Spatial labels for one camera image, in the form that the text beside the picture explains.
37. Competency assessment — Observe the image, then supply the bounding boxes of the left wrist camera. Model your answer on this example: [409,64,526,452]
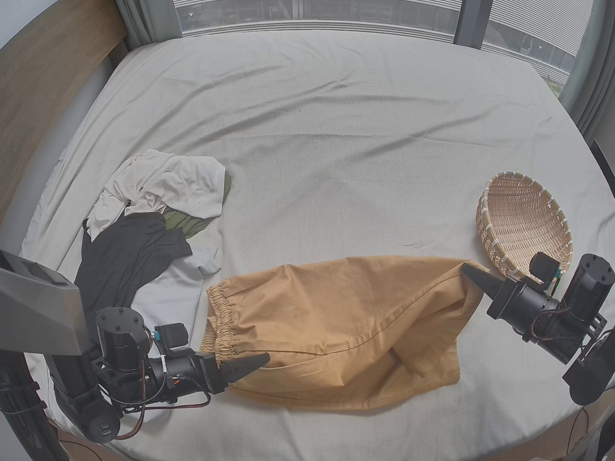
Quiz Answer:
[154,323,191,357]

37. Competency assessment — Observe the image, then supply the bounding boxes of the green garment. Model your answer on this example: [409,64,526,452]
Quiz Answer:
[162,168,233,240]

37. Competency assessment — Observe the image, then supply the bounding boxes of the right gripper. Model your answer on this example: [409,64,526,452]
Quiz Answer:
[460,263,561,333]

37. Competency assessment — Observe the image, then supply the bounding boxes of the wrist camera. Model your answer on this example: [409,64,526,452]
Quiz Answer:
[154,323,191,357]
[528,252,561,285]

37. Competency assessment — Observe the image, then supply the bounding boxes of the mustard yellow shorts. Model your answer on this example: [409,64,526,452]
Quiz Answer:
[205,255,485,412]

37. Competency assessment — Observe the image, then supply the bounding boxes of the cream garment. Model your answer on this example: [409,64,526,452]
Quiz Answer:
[86,148,227,242]

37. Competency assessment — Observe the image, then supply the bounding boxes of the round woven basket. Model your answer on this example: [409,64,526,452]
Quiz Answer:
[476,171,575,278]

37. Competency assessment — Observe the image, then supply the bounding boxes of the window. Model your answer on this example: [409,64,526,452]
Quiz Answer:
[163,0,615,96]

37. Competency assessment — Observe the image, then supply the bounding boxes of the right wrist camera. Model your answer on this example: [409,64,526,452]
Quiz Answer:
[528,252,561,285]

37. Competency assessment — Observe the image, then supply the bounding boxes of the grey-green curtain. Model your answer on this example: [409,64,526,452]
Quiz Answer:
[89,0,186,53]
[559,0,615,149]

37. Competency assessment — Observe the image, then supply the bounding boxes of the bed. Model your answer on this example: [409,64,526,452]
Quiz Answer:
[0,0,615,461]

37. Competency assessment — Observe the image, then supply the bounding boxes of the black garment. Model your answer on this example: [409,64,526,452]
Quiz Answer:
[74,213,193,321]

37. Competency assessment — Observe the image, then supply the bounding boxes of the pale grey garment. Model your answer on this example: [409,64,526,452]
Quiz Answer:
[129,244,223,360]

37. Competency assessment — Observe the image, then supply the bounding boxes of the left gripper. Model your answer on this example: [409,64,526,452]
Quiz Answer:
[152,352,272,400]

